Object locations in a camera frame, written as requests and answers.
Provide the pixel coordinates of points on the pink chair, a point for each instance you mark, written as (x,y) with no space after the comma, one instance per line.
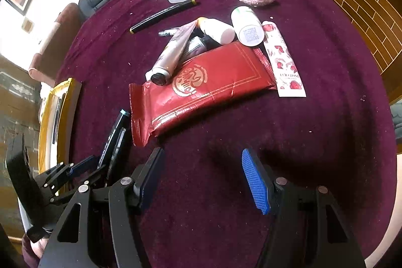
(56,42)

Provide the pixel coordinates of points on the floral hand cream tube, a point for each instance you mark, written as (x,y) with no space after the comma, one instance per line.
(284,67)

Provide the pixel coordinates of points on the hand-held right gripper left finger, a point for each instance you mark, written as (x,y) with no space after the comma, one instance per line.
(150,181)

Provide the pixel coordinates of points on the small labelled tube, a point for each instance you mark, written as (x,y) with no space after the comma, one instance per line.
(196,46)

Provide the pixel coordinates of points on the maroon tablecloth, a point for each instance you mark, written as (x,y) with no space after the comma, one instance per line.
(329,130)

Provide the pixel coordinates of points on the black marker with yellow ends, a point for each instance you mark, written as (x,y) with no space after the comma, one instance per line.
(157,16)

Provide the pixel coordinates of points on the white round labelled bottle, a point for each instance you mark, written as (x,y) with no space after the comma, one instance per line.
(248,26)

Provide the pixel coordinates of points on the black marker with teal cap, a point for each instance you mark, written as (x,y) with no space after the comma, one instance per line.
(116,130)

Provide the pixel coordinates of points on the red wet wipes packet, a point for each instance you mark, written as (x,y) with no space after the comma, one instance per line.
(204,82)

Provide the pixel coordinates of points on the small white bottle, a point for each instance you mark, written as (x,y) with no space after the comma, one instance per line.
(216,31)

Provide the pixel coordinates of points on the wooden brick-pattern cabinet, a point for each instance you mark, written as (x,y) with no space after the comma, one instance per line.
(361,4)

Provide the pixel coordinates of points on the small silver pen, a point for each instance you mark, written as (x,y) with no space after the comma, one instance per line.
(166,33)

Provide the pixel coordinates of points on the yellow box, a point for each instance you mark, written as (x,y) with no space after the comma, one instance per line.
(67,98)

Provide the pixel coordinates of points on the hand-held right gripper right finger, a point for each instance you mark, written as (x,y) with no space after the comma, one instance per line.
(256,183)

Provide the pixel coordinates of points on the silver pink tube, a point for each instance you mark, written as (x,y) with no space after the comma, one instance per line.
(172,51)

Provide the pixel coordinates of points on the black pen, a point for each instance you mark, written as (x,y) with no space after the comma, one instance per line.
(57,120)

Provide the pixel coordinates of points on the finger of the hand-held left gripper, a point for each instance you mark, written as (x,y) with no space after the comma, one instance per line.
(82,165)
(91,175)

